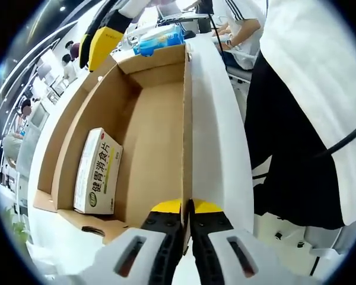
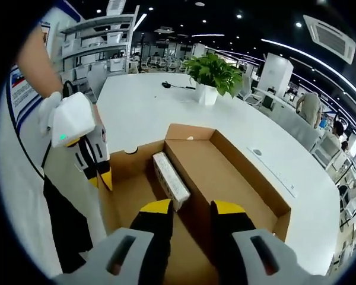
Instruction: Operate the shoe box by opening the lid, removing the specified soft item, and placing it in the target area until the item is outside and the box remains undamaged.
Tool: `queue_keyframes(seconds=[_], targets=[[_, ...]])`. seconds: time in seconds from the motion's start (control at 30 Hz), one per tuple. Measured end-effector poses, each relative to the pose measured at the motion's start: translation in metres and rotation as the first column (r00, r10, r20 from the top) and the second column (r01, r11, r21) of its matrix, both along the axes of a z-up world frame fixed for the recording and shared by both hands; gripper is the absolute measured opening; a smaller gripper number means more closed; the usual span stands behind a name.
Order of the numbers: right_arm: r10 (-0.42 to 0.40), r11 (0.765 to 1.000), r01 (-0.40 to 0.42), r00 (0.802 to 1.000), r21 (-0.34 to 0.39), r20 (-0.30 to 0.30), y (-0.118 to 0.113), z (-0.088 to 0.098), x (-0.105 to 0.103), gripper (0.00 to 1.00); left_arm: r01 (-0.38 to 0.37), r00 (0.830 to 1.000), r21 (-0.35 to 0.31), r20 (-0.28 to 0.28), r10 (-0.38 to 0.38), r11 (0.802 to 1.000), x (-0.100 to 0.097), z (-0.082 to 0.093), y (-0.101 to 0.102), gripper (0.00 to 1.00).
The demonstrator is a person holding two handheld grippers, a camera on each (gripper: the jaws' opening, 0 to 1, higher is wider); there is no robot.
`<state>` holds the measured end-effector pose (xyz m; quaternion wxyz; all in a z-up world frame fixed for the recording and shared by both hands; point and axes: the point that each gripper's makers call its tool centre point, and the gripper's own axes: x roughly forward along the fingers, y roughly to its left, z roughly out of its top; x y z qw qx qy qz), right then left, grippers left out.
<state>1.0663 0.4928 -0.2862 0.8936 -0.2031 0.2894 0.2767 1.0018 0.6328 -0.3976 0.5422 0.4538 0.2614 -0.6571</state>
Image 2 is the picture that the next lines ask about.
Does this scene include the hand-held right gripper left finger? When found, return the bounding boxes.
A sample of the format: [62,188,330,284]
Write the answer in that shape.
[52,198,174,285]

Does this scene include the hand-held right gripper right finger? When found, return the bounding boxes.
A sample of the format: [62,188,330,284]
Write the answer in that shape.
[210,200,312,285]

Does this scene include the brown cardboard shoe box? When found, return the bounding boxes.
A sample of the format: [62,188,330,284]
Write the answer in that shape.
[99,123,291,285]

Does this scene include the white medicine box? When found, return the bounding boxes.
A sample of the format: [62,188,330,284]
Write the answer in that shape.
[152,151,191,212]

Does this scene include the person's left hand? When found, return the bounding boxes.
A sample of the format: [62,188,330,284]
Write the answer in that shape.
[37,91,63,138]

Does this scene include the person's black trousers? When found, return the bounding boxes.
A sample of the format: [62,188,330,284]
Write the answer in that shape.
[43,175,94,274]

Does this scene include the person in white shirt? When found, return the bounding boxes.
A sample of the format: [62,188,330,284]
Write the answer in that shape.
[0,88,107,280]

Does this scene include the grey shelf rack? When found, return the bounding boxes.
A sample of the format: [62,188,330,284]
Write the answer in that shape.
[52,5,140,87]

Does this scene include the green potted plant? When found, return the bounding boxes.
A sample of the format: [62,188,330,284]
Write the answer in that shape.
[183,53,244,106]

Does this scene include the ceiling light strip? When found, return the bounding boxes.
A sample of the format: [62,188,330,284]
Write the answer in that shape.
[260,38,356,107]

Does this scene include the ceiling air conditioner vent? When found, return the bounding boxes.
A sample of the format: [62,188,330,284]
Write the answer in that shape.
[303,14,356,65]

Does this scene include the blue bordered wall poster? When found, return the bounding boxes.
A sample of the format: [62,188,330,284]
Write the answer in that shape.
[5,64,41,128]

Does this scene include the grey table cable slot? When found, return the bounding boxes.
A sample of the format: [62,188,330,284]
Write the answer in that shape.
[246,147,297,198]

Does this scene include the black desk cable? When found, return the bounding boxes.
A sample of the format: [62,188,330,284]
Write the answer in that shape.
[161,80,196,90]

